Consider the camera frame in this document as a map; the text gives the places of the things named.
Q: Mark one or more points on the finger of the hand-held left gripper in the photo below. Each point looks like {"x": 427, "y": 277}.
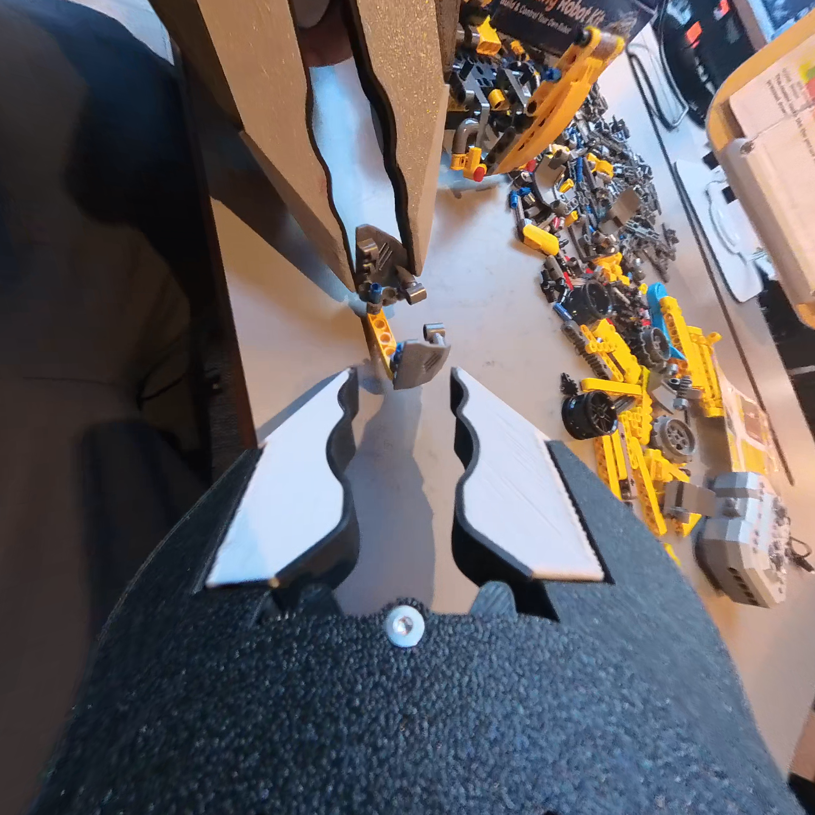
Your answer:
{"x": 414, "y": 95}
{"x": 267, "y": 95}

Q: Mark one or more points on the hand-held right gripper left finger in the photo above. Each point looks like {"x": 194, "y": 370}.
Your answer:
{"x": 280, "y": 509}

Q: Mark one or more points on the yellow toy vehicle model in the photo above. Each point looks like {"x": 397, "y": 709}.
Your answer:
{"x": 541, "y": 102}

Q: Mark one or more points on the small black toy connector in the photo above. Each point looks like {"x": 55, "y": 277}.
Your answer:
{"x": 568, "y": 384}

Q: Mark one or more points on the grey toy wheel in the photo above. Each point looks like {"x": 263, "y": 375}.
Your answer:
{"x": 656, "y": 347}
{"x": 675, "y": 436}

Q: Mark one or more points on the person's left hand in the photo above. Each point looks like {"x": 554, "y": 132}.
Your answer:
{"x": 325, "y": 38}

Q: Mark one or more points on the yellow curved toy panel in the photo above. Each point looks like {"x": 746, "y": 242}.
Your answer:
{"x": 540, "y": 237}

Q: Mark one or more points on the dark blue robot kit box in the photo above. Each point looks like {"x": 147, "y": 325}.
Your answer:
{"x": 560, "y": 16}

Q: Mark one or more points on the grey toy panel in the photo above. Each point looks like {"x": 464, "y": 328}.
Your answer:
{"x": 691, "y": 496}

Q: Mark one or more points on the black spoked toy wheel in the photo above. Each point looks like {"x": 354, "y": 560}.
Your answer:
{"x": 589, "y": 414}

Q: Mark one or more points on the black toy wheel rim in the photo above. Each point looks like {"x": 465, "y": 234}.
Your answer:
{"x": 589, "y": 299}

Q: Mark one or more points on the tan cardboard box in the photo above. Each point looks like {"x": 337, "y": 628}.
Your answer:
{"x": 770, "y": 159}

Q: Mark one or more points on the blue curved toy panel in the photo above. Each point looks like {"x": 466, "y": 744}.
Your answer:
{"x": 662, "y": 315}

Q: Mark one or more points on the white monitor stand base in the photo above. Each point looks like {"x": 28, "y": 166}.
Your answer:
{"x": 719, "y": 223}

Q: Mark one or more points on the short yellow toy beam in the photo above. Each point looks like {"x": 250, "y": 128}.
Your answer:
{"x": 381, "y": 337}

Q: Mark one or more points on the grey desk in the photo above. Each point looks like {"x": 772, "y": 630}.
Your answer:
{"x": 496, "y": 299}

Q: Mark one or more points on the grey toy plate with blue pins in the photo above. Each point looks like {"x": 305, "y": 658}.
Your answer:
{"x": 382, "y": 261}

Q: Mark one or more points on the grey toy hub block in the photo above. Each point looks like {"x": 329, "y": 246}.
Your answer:
{"x": 745, "y": 535}

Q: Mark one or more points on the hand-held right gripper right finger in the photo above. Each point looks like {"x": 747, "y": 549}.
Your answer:
{"x": 528, "y": 509}

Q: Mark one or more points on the pile of small toy parts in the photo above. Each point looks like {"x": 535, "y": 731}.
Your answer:
{"x": 592, "y": 191}

